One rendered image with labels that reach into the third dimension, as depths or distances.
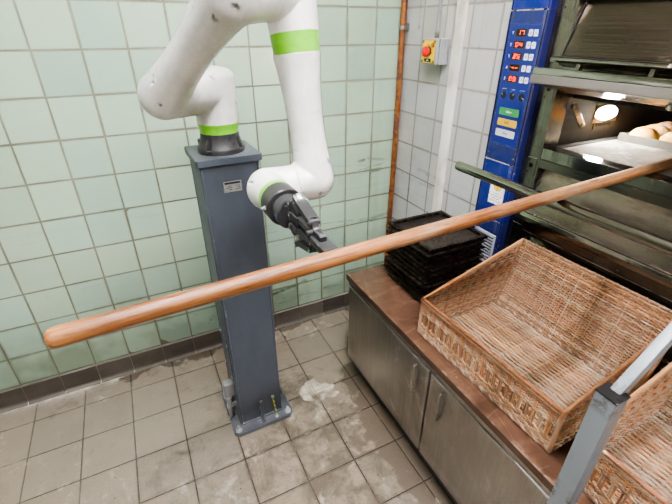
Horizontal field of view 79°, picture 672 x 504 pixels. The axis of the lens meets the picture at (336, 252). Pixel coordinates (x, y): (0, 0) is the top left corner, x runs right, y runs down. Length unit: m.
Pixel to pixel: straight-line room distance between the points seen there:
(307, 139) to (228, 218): 0.46
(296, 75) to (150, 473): 1.59
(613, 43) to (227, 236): 1.29
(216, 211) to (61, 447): 1.29
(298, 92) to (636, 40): 0.93
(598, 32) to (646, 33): 0.13
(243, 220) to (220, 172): 0.18
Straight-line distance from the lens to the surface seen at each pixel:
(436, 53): 1.93
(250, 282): 0.66
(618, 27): 1.52
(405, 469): 1.86
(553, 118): 1.63
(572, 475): 1.10
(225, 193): 1.35
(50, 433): 2.30
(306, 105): 1.05
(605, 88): 1.34
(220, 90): 1.31
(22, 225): 2.02
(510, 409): 1.32
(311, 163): 1.06
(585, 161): 1.55
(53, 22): 1.86
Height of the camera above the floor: 1.55
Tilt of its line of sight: 29 degrees down
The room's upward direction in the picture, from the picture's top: straight up
